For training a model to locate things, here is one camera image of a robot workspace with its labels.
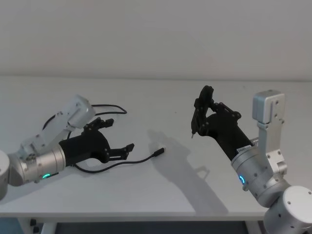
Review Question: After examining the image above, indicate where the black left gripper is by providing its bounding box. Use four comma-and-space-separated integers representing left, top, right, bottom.
58, 117, 136, 167

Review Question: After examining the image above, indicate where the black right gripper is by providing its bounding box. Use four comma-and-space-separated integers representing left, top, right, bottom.
194, 85, 258, 161

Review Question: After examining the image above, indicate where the thin black silver-tipped plug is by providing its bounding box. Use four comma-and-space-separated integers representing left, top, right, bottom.
190, 107, 197, 139

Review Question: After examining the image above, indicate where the black cable with plug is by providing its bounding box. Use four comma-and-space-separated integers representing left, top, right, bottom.
42, 104, 167, 174

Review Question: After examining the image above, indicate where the white table frame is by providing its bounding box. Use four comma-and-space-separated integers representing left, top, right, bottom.
17, 211, 271, 234

